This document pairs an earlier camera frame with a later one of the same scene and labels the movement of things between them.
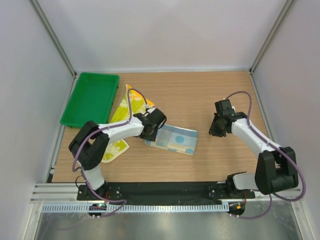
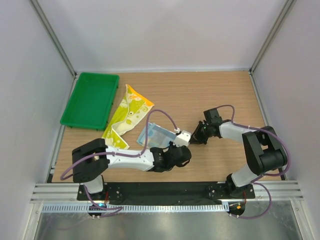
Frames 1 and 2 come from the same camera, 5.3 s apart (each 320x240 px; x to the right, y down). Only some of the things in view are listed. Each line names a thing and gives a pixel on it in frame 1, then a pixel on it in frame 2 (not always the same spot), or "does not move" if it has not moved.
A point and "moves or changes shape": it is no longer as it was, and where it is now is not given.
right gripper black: [214, 131] → [197, 138]
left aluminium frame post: [43, 18] does not move
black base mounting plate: [161, 191] does not move
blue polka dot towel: [177, 138] moves or changes shape
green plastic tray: [92, 99] does not move
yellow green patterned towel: [133, 104] does not move
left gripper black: [151, 137] → [171, 146]
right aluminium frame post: [287, 6] does not move
